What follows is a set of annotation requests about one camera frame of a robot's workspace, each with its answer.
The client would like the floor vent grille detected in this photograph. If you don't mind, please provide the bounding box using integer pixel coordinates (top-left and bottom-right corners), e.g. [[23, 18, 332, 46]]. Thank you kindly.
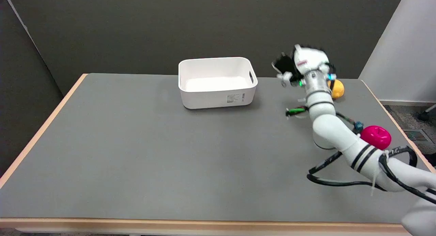
[[403, 129, 429, 142]]

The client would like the magenta round toy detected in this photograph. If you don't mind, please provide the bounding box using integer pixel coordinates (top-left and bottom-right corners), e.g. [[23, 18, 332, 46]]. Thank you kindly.
[[360, 125, 392, 150]]

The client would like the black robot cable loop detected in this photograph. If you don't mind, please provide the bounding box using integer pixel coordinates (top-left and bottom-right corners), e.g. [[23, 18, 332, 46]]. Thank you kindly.
[[307, 146, 436, 205]]

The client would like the yellow round toy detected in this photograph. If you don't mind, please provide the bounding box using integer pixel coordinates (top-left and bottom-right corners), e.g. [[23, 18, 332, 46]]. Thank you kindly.
[[327, 79, 345, 99]]

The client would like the black chair caster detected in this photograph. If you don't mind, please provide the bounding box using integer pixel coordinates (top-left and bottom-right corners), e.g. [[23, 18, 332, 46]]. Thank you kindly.
[[418, 105, 436, 122]]

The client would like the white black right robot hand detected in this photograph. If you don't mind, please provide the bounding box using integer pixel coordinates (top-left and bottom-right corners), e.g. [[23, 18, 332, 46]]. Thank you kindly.
[[271, 44, 337, 88]]

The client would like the white plastic storage box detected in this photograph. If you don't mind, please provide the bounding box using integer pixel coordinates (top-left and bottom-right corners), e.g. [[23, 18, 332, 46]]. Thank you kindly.
[[178, 57, 258, 110]]

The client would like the thin cable with blue connector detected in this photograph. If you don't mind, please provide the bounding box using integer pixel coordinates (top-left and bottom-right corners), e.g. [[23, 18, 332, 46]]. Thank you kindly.
[[336, 113, 364, 134]]

